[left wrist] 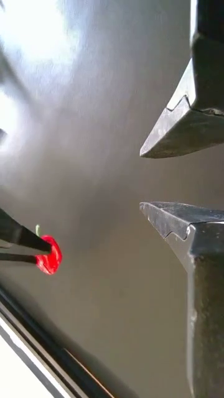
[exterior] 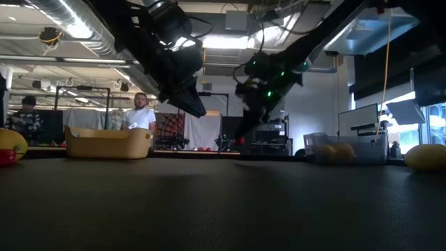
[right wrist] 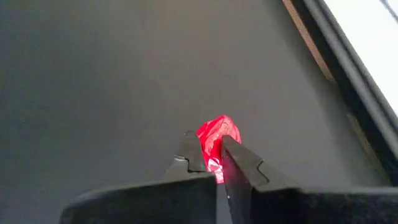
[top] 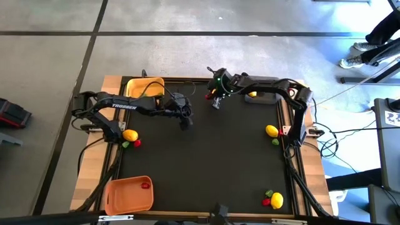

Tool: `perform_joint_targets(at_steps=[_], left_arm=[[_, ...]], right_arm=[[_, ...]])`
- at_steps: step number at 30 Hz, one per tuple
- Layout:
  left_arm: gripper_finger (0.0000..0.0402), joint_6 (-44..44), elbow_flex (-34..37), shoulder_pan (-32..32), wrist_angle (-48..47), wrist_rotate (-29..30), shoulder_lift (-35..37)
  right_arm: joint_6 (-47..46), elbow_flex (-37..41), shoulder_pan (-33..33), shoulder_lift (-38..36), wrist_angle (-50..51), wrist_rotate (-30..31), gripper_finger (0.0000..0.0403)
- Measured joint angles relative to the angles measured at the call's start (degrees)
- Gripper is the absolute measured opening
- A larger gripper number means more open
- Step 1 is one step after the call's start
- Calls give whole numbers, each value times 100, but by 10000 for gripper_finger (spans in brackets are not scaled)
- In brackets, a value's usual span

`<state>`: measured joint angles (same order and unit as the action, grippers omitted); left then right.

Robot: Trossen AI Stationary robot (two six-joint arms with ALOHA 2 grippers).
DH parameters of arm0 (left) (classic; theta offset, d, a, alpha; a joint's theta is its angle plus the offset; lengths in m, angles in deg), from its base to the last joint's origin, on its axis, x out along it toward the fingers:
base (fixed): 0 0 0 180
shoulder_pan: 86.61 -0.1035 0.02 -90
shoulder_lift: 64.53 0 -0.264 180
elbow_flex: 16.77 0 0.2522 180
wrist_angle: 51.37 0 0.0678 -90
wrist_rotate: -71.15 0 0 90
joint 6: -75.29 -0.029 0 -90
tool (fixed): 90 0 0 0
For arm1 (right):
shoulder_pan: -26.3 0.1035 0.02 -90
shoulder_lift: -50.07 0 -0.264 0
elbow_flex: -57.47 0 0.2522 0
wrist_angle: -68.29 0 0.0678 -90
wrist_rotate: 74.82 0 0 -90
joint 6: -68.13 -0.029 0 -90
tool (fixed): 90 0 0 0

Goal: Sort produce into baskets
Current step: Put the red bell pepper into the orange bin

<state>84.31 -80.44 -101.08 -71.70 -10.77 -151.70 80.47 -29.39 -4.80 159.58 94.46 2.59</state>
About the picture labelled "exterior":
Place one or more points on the yellow lemon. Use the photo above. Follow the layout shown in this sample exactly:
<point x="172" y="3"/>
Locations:
<point x="325" y="152"/>
<point x="12" y="141"/>
<point x="426" y="157"/>
<point x="345" y="151"/>

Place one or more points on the grey ceiling box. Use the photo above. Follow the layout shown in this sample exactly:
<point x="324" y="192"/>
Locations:
<point x="236" y="20"/>

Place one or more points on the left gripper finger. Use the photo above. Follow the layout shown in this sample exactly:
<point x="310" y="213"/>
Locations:
<point x="193" y="106"/>
<point x="198" y="90"/>

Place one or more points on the black table mat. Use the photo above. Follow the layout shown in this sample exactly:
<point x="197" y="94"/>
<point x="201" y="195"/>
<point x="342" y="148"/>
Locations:
<point x="223" y="209"/>

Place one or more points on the black equipment cart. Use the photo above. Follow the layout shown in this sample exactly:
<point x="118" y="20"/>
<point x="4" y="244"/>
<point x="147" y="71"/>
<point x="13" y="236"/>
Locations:
<point x="271" y="139"/>

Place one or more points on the red patterned board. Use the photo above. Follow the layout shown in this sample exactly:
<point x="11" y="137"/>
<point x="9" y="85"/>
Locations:
<point x="170" y="127"/>

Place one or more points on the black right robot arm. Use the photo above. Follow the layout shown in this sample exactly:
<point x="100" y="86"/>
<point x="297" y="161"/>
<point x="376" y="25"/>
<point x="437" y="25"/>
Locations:
<point x="313" y="38"/>

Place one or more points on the small red pepper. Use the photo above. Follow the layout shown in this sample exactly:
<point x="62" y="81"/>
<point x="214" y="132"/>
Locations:
<point x="240" y="141"/>
<point x="7" y="157"/>

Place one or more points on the grey plastic basket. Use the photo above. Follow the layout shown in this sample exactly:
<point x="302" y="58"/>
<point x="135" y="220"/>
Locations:
<point x="369" y="150"/>

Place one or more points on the silver ventilation duct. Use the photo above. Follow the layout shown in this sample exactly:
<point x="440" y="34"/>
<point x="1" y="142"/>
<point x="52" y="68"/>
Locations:
<point x="101" y="47"/>

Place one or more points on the light blue ceiling panel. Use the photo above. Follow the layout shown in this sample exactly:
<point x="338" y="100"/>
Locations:
<point x="369" y="33"/>

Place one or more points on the person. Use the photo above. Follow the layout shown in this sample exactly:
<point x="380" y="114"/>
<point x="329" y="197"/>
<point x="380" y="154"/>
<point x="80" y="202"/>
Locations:
<point x="26" y="120"/>
<point x="141" y="118"/>

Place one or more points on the white cloth drape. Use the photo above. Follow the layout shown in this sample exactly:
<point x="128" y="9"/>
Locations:
<point x="87" y="118"/>
<point x="202" y="132"/>

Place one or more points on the computer monitor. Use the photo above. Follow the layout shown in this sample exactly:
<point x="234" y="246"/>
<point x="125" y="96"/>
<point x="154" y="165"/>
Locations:
<point x="359" y="118"/>

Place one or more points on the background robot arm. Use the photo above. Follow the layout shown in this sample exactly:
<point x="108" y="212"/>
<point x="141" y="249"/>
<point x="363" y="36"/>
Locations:
<point x="176" y="142"/>
<point x="223" y="142"/>

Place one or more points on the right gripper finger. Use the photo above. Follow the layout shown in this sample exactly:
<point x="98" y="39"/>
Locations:
<point x="249" y="120"/>

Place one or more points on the white object in person's hand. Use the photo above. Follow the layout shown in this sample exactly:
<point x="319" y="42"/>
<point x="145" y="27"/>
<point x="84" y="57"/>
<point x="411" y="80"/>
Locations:
<point x="132" y="125"/>

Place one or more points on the grey angled panel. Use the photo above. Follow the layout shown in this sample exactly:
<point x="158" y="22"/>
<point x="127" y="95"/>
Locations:
<point x="406" y="111"/>

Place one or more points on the yellow plastic basket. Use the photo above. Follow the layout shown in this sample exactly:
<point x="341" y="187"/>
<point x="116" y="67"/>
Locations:
<point x="108" y="146"/>

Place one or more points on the black pipe frame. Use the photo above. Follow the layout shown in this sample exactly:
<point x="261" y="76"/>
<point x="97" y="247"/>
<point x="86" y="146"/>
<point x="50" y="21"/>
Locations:
<point x="83" y="87"/>

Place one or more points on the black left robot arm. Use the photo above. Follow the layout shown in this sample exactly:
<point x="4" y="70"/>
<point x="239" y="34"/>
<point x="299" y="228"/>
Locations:
<point x="136" y="31"/>

